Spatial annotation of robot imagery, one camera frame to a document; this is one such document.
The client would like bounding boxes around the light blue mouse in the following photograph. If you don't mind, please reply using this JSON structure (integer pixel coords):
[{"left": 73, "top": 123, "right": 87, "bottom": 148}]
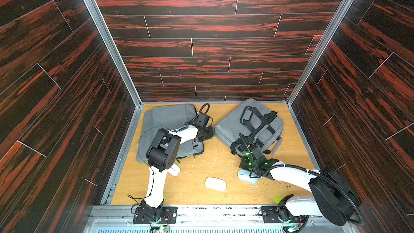
[{"left": 238, "top": 169, "right": 259, "bottom": 184}]

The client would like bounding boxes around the grey bag with straps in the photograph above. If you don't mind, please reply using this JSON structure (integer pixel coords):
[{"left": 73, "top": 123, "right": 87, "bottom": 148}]
[{"left": 214, "top": 99, "right": 284, "bottom": 157}]

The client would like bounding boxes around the grey laptop sleeve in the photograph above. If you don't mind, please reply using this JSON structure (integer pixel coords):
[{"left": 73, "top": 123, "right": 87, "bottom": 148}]
[{"left": 152, "top": 104, "right": 196, "bottom": 131}]

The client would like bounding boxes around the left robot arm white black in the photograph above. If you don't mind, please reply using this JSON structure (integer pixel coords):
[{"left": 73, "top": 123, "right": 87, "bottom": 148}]
[{"left": 134, "top": 103, "right": 214, "bottom": 224}]

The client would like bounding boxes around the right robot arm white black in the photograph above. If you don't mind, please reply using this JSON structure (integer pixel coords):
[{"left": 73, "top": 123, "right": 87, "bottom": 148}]
[{"left": 230, "top": 134, "right": 365, "bottom": 231}]

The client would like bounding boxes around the left grey laptop bag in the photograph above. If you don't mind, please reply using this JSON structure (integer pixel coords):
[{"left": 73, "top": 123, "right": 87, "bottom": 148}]
[{"left": 136, "top": 110, "right": 204, "bottom": 162}]

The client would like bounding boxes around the middle white mouse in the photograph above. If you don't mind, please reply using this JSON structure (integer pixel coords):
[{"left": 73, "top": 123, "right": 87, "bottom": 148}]
[{"left": 205, "top": 177, "right": 227, "bottom": 192}]

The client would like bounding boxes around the white mouse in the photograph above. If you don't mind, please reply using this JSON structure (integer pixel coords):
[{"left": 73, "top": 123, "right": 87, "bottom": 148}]
[
  {"left": 205, "top": 177, "right": 227, "bottom": 192},
  {"left": 167, "top": 164, "right": 181, "bottom": 177}
]

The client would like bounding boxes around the left white mouse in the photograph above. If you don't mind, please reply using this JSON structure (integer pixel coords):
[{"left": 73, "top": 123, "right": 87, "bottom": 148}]
[{"left": 167, "top": 164, "right": 181, "bottom": 177}]

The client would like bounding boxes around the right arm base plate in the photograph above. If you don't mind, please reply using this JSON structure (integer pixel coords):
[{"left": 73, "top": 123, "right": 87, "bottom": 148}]
[{"left": 258, "top": 206, "right": 308, "bottom": 224}]

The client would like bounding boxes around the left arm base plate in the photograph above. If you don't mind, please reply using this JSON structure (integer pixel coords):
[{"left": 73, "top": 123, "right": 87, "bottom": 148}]
[{"left": 133, "top": 206, "right": 178, "bottom": 224}]

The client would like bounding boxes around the front aluminium rail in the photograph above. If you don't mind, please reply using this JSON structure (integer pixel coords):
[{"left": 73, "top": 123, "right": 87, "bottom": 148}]
[{"left": 84, "top": 205, "right": 359, "bottom": 233}]

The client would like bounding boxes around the left aluminium corner post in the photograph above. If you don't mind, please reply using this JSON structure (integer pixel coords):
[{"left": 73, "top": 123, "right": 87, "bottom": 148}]
[{"left": 83, "top": 0, "right": 142, "bottom": 107}]

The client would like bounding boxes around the aluminium corner post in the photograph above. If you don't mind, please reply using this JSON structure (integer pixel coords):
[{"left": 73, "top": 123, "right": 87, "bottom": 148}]
[
  {"left": 287, "top": 0, "right": 355, "bottom": 109},
  {"left": 83, "top": 0, "right": 142, "bottom": 107}
]

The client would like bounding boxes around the right aluminium corner post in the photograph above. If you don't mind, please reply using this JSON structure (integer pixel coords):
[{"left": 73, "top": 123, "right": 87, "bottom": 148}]
[{"left": 287, "top": 0, "right": 355, "bottom": 109}]

